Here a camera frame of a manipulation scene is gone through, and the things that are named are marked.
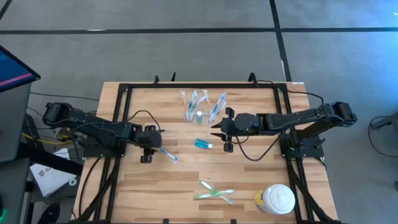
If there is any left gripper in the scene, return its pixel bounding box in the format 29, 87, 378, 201
134, 124, 162, 164

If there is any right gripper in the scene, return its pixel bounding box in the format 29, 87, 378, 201
210, 107, 261, 153

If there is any pale white toothbrush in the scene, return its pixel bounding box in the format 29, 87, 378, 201
195, 93, 210, 110

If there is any green white toothbrush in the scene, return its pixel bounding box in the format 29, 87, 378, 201
198, 179, 234, 205
193, 189, 235, 200
188, 90, 200, 121

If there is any clear acrylic organizer holder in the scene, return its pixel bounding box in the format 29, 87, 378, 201
183, 105, 218, 124

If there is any disinfecting wipes canister white lid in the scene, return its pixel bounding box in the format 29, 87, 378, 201
254, 183, 296, 215

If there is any black stand base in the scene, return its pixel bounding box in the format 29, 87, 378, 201
0, 141, 84, 224

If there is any white printed paper sheet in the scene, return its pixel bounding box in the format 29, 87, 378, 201
29, 147, 78, 198

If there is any person's shoe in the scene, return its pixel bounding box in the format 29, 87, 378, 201
37, 202, 62, 224

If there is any dark monitor blue screen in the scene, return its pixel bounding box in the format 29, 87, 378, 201
0, 45, 42, 93

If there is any gray stand foot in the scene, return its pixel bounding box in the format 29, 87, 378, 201
371, 111, 398, 131

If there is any black left wrist camera cable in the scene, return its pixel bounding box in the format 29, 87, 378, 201
124, 109, 162, 133

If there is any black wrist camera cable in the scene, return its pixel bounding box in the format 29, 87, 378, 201
124, 109, 162, 133
233, 129, 284, 162

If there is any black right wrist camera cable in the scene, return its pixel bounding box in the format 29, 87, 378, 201
233, 129, 284, 162

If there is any black aluminium table frame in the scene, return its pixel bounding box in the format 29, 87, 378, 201
70, 81, 341, 224

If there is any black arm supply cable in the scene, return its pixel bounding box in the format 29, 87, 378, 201
257, 79, 325, 106

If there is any black floor cable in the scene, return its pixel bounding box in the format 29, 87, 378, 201
29, 91, 101, 102
368, 115, 398, 159

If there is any yellow cable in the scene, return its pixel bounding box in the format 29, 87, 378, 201
21, 126, 77, 146

